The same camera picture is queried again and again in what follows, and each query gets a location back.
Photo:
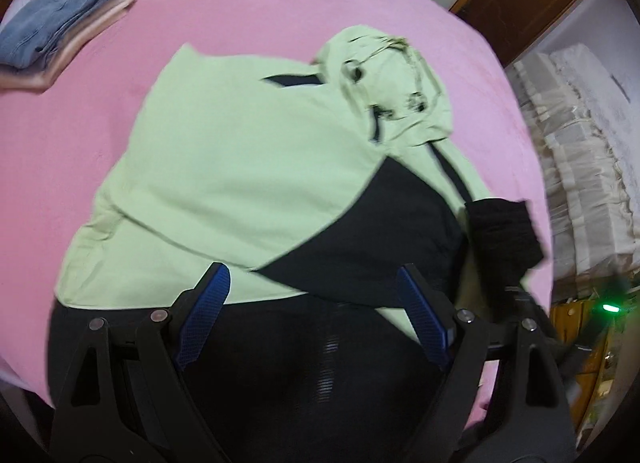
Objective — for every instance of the white lace cover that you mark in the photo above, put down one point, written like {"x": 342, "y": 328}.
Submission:
{"x": 585, "y": 158}

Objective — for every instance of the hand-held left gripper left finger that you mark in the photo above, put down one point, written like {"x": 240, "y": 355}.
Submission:
{"x": 206, "y": 310}

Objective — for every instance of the pink bed sheet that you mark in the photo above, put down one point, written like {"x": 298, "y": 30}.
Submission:
{"x": 240, "y": 8}

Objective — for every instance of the yellow wooden cabinet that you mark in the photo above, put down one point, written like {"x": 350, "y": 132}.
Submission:
{"x": 592, "y": 363}

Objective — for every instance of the folded beige clothes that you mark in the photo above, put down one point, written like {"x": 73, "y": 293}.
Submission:
{"x": 85, "y": 38}

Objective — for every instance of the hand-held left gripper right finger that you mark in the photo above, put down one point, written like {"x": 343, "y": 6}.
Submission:
{"x": 422, "y": 313}

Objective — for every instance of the folded blue jeans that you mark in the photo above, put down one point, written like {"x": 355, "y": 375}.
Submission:
{"x": 45, "y": 18}

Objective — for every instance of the green and black hooded jacket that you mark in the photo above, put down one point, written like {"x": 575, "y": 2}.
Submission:
{"x": 240, "y": 178}

